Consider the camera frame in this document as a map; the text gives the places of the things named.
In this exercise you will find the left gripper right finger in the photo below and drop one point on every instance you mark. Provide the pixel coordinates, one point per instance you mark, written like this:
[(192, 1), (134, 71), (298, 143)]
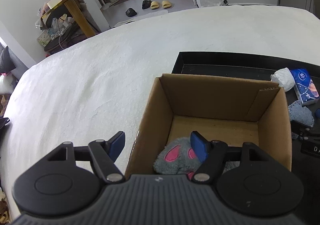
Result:
[(211, 155)]

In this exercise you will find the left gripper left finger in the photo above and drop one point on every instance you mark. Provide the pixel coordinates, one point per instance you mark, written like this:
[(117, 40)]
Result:
[(104, 154)]

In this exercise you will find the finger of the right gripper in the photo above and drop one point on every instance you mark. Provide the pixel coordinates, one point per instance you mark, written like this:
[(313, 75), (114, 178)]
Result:
[(314, 108), (303, 127)]

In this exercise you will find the blue tissue pack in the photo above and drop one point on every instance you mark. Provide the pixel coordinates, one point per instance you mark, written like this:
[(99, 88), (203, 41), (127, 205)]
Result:
[(305, 89)]

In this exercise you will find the blue grey sock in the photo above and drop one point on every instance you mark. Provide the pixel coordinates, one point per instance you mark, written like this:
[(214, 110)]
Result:
[(301, 114)]

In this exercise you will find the grey pink paw plush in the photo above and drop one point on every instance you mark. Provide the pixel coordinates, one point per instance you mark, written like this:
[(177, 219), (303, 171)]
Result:
[(179, 158)]

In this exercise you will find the white soft ball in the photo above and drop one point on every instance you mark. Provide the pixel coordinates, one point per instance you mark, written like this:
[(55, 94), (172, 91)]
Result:
[(284, 78)]

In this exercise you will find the brown cardboard box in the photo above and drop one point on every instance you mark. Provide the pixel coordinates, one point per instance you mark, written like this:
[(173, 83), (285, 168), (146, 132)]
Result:
[(232, 110)]

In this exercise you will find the white bed cover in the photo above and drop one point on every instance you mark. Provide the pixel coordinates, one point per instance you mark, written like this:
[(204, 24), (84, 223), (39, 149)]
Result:
[(101, 85)]

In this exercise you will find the black tray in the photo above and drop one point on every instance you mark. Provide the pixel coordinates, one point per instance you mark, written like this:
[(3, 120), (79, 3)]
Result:
[(260, 67)]

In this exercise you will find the black pillow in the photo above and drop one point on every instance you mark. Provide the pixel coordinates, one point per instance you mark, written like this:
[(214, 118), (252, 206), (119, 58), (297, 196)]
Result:
[(6, 64)]

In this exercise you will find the black slipper near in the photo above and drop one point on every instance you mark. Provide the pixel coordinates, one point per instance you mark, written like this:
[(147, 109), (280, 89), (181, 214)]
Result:
[(130, 12)]

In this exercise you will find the clear plastic bag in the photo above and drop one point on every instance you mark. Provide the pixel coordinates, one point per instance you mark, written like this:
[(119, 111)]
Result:
[(215, 3)]

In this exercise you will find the yellow round table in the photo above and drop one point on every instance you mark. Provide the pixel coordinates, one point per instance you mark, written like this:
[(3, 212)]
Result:
[(76, 14)]

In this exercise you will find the left yellow slipper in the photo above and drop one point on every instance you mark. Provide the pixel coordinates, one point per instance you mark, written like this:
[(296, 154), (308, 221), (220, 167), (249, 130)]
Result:
[(154, 5)]

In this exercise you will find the yellow slipper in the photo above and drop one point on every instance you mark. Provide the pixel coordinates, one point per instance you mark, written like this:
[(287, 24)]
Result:
[(166, 4), (154, 5)]

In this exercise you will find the right yellow slipper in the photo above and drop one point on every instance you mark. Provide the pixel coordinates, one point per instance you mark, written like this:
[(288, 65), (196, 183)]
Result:
[(166, 4)]

